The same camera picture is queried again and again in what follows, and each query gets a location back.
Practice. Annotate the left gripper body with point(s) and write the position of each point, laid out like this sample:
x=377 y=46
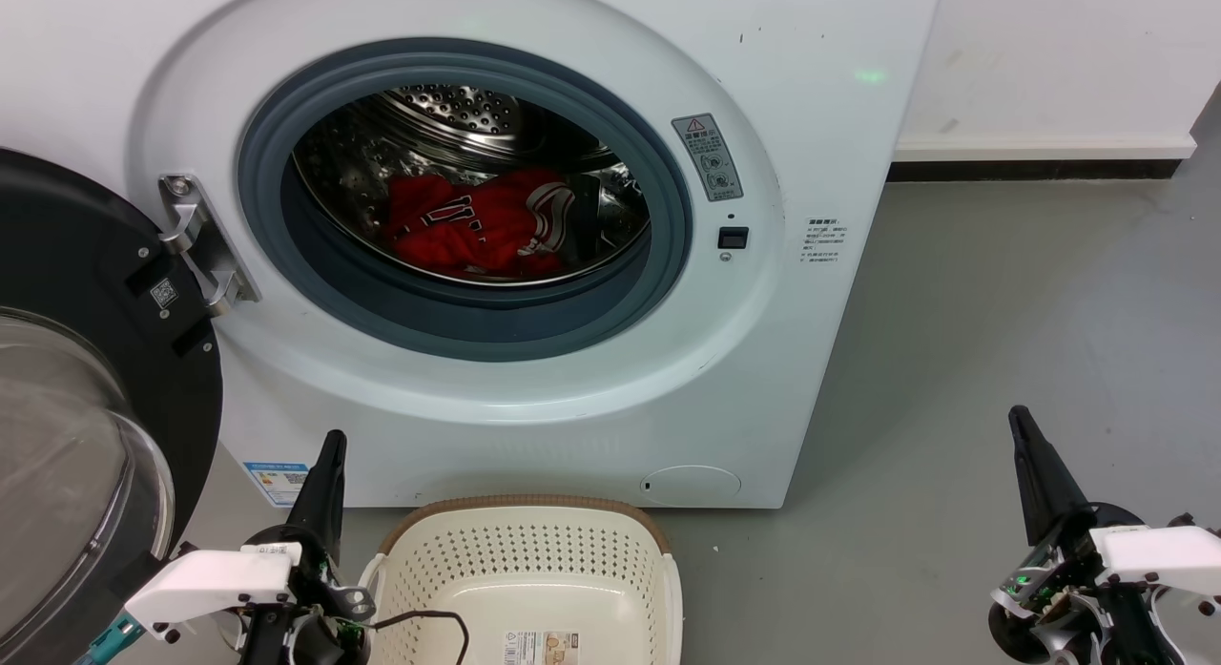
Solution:
x=215 y=579

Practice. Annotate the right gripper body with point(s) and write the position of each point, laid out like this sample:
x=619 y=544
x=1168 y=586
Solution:
x=1159 y=550

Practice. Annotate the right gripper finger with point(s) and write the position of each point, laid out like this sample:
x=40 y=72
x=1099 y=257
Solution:
x=1045 y=484

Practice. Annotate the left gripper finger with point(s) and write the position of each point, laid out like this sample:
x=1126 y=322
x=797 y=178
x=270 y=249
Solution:
x=324 y=498

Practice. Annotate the red sports jersey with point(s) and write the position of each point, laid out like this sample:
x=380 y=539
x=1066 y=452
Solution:
x=448 y=245

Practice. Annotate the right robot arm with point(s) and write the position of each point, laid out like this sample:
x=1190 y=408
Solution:
x=1126 y=636

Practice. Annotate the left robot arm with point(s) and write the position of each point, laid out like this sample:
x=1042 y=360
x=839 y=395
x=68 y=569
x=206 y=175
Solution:
x=267 y=641

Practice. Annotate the cream perforated laundry basket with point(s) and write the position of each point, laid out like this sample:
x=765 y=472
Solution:
x=534 y=589

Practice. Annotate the printed product label with barcode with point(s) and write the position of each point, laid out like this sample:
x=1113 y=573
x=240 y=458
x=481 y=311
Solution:
x=540 y=648

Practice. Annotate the black washer door with glass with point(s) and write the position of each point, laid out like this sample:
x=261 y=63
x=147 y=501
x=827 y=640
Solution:
x=86 y=255

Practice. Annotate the stainless steel washing machine drum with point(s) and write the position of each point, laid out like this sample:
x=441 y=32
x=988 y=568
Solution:
x=458 y=112

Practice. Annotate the blue energy label sticker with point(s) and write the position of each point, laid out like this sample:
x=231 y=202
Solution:
x=277 y=482

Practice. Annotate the grey rubber door gasket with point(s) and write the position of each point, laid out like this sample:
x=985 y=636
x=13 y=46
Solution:
x=458 y=323

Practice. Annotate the small white QR label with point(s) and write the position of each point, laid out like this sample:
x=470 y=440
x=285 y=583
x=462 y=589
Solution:
x=163 y=293

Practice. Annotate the metal door hinge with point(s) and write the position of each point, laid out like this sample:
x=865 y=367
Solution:
x=196 y=236

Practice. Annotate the white front-load washing machine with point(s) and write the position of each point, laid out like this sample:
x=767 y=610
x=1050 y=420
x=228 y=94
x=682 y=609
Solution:
x=763 y=360

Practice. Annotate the black baseboard strip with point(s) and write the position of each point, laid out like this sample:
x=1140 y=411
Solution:
x=1030 y=169

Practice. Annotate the round drain filter cover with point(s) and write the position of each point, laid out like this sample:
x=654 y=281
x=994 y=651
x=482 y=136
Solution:
x=692 y=485

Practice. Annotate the black door latch socket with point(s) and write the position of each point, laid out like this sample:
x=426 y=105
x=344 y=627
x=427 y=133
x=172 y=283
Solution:
x=733 y=238

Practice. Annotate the grey warning sticker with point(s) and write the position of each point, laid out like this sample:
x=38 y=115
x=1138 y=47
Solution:
x=708 y=159

